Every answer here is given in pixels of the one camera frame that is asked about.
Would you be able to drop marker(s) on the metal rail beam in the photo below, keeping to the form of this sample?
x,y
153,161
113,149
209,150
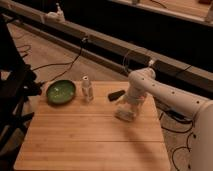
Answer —
x,y
182,47

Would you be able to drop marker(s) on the black tripod stand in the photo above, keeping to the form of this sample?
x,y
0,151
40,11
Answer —
x,y
17,83

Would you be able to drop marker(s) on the clear plastic bottle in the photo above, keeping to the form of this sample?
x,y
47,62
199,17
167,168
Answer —
x,y
87,89

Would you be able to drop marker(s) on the black rectangular block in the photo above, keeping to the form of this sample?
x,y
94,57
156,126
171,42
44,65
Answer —
x,y
115,95

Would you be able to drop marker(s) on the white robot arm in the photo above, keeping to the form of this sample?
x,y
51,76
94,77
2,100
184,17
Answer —
x,y
197,108

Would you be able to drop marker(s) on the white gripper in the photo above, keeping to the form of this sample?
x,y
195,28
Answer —
x,y
131,104

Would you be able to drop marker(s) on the white object on rail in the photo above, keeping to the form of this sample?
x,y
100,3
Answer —
x,y
58,15

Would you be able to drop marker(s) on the green ceramic bowl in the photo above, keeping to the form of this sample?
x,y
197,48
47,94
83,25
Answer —
x,y
60,92

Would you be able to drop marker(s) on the white sponge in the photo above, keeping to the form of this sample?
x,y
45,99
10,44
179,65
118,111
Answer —
x,y
122,116

